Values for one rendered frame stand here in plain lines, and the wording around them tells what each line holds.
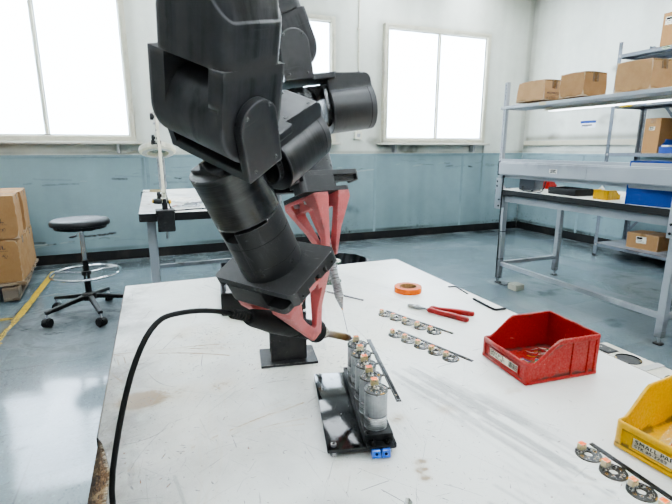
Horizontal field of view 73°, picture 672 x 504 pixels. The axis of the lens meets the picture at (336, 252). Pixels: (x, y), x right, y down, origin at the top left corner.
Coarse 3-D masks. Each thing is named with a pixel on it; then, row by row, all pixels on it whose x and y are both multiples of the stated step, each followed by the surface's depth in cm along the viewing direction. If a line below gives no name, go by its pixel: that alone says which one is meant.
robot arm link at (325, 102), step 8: (296, 88) 54; (304, 88) 54; (312, 88) 55; (320, 88) 56; (304, 96) 54; (312, 96) 55; (320, 96) 57; (328, 96) 56; (328, 104) 56; (328, 112) 56; (328, 120) 56
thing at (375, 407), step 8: (368, 400) 47; (376, 400) 46; (384, 400) 47; (368, 408) 47; (376, 408) 46; (384, 408) 47; (368, 416) 47; (376, 416) 47; (384, 416) 47; (368, 424) 47; (376, 424) 47; (384, 424) 47
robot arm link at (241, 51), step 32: (160, 0) 27; (192, 0) 25; (224, 0) 25; (256, 0) 26; (160, 32) 28; (192, 32) 26; (224, 32) 25; (256, 32) 27; (160, 64) 29; (192, 64) 30; (224, 64) 26; (256, 64) 28; (160, 96) 30; (192, 96) 29; (224, 96) 27; (192, 128) 30; (224, 128) 28
